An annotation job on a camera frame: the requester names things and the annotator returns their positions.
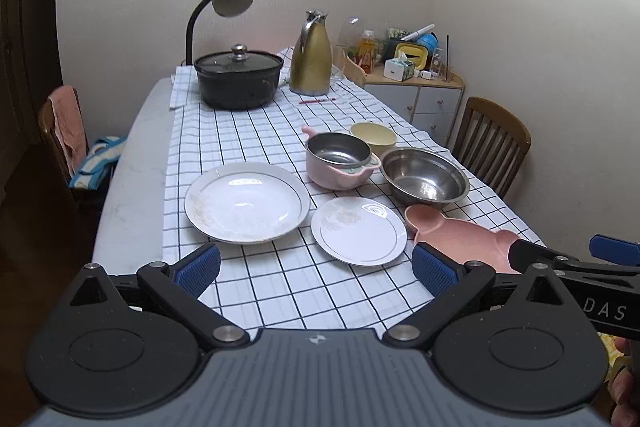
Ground orange juice bottle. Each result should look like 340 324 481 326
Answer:
357 29 376 74

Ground pink towel on chair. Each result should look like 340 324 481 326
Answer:
49 86 88 176

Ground white tissue box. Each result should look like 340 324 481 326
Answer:
383 52 416 82

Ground yellow container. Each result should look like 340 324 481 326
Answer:
394 41 430 70

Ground large stainless steel bowl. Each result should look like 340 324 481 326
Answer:
381 147 471 206

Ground blue striped cloth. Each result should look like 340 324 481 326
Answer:
68 135 127 191

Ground grey desk lamp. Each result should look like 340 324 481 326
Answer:
184 0 254 66

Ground white checked tablecloth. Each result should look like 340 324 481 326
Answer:
160 45 547 341

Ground black cooking pot with lid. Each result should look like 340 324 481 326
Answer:
194 44 283 110

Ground large white deep plate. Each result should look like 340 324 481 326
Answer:
184 162 310 245

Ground person's right hand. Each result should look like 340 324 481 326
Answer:
608 365 639 427

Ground gold thermos jug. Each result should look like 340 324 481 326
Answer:
290 10 332 96

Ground pink bear-shaped plate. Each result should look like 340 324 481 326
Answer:
405 205 518 273

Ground right wooden chair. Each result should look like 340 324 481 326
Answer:
452 96 532 198

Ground red pen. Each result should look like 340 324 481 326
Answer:
299 98 337 105

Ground clear glass dome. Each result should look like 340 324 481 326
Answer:
337 16 370 60

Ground pink bowl with steel insert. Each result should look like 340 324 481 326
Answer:
302 126 382 192

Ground wooden chair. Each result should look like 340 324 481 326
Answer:
38 97 71 185
452 96 532 198

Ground left wooden chair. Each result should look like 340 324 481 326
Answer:
38 97 71 185

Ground grey corner cabinet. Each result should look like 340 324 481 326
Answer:
364 67 466 146

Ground cream yellow bowl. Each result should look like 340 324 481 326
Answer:
350 121 397 158

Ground small white floral plate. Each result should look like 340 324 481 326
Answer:
311 197 407 267

